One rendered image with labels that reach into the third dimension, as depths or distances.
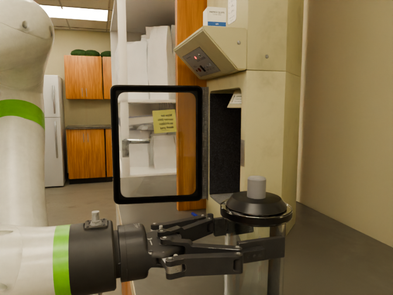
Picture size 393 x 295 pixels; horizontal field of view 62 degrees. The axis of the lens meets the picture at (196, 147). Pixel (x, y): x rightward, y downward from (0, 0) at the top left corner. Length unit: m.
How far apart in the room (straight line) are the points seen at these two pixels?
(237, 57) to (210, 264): 0.54
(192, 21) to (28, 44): 0.67
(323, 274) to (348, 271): 0.06
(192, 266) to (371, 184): 0.80
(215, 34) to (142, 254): 0.55
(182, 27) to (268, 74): 0.44
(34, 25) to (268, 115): 0.56
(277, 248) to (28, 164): 0.45
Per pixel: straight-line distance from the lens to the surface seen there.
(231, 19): 0.96
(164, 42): 2.09
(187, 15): 1.21
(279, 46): 0.89
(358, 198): 1.18
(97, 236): 0.45
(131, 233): 0.46
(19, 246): 0.45
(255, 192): 0.50
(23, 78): 0.73
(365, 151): 1.14
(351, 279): 0.86
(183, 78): 1.17
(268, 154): 0.88
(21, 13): 0.67
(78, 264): 0.44
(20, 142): 0.69
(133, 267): 0.45
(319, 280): 0.83
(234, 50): 0.84
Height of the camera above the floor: 1.32
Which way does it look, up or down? 7 degrees down
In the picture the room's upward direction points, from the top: straight up
